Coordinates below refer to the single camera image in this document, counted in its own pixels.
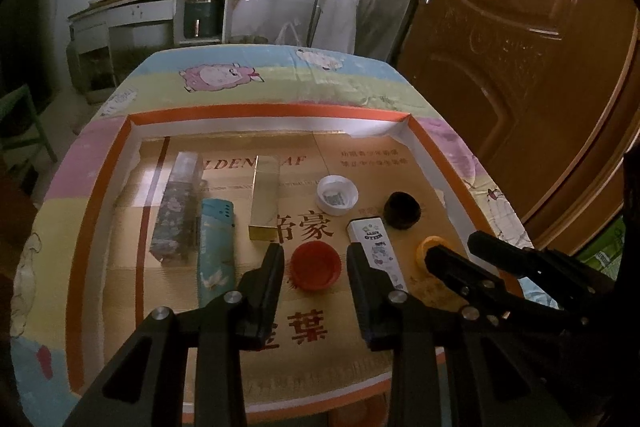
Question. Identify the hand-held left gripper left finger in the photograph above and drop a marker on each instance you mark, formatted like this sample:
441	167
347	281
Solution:
272	277

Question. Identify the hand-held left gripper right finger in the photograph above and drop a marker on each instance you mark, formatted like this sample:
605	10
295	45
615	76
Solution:
357	277

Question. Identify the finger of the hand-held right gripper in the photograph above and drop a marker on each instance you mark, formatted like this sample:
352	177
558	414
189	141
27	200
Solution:
465	274
525	257

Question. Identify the white cartoon print box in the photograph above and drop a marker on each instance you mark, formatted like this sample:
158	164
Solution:
377	252

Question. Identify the red bottle cap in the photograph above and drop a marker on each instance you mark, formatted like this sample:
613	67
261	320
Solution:
315	264

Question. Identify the yellow-orange bottle cap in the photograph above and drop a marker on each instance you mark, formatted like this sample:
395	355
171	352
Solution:
424	253

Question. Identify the teal flower print box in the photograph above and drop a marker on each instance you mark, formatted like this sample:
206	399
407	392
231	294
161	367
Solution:
215	252

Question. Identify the shiny gold box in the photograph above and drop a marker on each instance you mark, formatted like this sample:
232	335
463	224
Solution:
264	197

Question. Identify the black bottle cap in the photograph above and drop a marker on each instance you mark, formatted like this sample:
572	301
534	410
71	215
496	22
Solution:
401	209

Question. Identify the shallow cardboard tray box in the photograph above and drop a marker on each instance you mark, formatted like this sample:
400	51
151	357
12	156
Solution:
125	287

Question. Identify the white bottle cap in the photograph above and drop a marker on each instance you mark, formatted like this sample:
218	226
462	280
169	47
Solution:
337	194

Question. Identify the grey floral print box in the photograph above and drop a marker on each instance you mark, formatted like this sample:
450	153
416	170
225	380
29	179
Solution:
175	217

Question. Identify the brown wooden door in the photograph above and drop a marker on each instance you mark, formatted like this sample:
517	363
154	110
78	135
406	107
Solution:
510	57

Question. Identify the cartoon sheep printed blanket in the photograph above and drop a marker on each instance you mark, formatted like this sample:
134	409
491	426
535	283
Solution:
300	77

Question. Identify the leaning white panels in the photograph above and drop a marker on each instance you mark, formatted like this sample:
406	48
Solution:
375	12

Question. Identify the green round appliance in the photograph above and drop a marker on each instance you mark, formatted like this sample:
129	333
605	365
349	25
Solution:
202	17

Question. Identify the white kitchen counter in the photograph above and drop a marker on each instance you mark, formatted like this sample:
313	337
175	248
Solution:
140	22

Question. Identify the green chair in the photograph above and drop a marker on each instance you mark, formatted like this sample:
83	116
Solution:
25	117

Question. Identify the wooden door frame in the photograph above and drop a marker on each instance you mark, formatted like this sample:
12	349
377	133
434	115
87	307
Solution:
600	187

